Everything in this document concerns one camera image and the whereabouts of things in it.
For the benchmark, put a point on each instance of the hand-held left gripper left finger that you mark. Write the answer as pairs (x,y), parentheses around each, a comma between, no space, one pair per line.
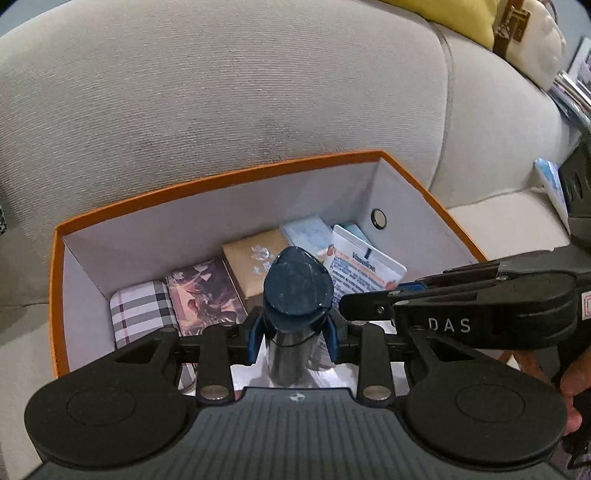
(255,341)

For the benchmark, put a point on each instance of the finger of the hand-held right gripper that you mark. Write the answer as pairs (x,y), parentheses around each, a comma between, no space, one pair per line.
(461,272)
(369,304)

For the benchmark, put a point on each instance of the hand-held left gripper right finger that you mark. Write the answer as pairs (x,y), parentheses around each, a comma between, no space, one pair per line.
(332,341)

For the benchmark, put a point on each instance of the white lotion tube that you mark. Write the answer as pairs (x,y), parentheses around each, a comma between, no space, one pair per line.
(355,272)

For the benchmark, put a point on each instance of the dark blue bottle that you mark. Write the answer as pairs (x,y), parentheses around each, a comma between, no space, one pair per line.
(295,286)

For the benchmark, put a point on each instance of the dark picture card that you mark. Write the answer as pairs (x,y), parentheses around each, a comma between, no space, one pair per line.
(203,295)

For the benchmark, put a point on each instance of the small brown cardboard box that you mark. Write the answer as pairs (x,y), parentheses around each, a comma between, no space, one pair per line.
(249,263)

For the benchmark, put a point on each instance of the clear grey cube box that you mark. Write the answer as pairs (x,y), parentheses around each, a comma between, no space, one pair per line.
(307,235)

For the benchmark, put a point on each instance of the plaid tin case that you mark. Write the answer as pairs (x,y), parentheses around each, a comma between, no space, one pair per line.
(138,309)

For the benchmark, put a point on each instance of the orange cardboard box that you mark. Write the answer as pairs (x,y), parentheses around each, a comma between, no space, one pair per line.
(138,230)

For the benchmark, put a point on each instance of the person's right hand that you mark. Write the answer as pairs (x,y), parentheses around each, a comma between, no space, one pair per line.
(577,374)

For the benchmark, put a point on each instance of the light blue tissue packet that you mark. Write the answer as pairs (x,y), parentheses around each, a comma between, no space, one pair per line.
(549,180)

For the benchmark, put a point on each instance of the stack of magazines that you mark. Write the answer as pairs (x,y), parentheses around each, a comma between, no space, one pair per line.
(577,87)

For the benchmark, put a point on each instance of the yellow pillow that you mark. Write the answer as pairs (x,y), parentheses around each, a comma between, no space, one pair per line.
(452,18)

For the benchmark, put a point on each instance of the beige fabric sofa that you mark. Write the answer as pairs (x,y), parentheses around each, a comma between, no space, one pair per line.
(184,92)

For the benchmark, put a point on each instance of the houndstooth pillow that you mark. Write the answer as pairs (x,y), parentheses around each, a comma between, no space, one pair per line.
(2,219)

